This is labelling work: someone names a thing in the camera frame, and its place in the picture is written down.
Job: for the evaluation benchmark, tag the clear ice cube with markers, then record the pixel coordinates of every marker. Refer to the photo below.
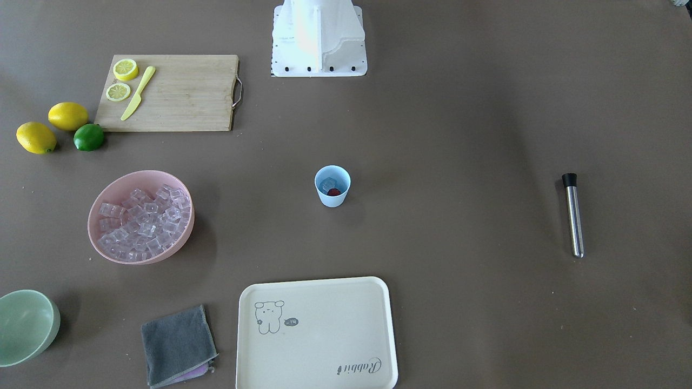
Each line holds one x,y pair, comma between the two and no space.
327,185

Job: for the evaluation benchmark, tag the light blue plastic cup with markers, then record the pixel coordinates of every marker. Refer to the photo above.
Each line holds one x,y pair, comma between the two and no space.
344,181

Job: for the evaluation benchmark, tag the steel muddler black tip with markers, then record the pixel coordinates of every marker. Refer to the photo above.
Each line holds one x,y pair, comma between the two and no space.
574,216

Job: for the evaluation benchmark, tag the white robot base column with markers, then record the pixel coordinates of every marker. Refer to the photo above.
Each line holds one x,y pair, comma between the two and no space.
318,39

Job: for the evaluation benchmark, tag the pile of clear ice cubes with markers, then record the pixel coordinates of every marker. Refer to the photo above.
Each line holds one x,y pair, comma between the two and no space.
143,226

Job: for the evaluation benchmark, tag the cream rabbit tray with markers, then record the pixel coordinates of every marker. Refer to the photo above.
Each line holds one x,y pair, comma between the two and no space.
335,333

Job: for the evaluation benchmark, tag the pink bowl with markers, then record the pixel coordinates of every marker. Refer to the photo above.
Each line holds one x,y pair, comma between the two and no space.
118,191

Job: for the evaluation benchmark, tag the grey folded cloth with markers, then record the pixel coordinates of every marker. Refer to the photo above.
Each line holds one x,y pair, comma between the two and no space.
178,347

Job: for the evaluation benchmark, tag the wooden cutting board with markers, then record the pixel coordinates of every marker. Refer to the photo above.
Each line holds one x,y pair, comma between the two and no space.
186,93

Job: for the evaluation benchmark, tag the yellow plastic knife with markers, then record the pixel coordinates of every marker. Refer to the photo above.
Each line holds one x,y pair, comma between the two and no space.
136,99

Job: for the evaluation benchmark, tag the lemon half slice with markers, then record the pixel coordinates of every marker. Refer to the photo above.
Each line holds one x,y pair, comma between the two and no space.
125,69
117,92

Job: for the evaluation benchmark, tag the green lime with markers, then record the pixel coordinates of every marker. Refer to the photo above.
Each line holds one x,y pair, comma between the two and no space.
88,138

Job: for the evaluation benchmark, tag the yellow lemon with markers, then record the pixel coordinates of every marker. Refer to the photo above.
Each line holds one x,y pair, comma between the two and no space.
68,116
36,138

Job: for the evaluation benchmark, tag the mint green bowl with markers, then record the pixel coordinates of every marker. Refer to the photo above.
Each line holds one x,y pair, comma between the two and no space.
29,324

